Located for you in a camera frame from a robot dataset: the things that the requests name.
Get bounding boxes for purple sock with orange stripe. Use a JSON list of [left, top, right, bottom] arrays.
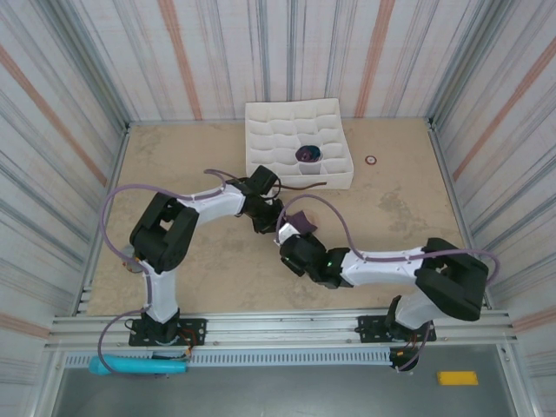
[[286, 209, 320, 234]]

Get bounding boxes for purple sock with orange cuff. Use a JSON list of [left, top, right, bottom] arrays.
[[295, 144, 324, 164]]

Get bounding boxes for white fabric organiser box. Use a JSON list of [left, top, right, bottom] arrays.
[[244, 96, 354, 193]]

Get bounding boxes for grey round object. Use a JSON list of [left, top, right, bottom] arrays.
[[121, 245, 144, 274]]

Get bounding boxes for grey metal shelf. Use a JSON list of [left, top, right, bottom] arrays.
[[51, 367, 520, 417]]

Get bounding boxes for yellow rectangular block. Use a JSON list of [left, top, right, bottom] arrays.
[[436, 370, 480, 387]]

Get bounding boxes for aluminium extrusion rail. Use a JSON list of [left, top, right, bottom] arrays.
[[44, 308, 521, 352]]

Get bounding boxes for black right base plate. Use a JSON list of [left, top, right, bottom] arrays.
[[354, 315, 435, 345]]

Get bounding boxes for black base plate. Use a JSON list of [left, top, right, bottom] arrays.
[[129, 317, 208, 348], [354, 315, 435, 345]]

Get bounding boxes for white slotted cable duct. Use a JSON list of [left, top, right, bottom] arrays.
[[63, 350, 394, 367]]

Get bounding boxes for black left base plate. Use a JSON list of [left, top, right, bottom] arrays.
[[129, 317, 208, 348]]

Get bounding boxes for aluminium frame side rail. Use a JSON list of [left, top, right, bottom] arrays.
[[427, 116, 494, 310], [76, 122, 131, 314]]

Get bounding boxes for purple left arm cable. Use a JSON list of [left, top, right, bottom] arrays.
[[97, 168, 279, 379]]

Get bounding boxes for teal cylindrical handle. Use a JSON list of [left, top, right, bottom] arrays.
[[89, 354, 189, 377]]

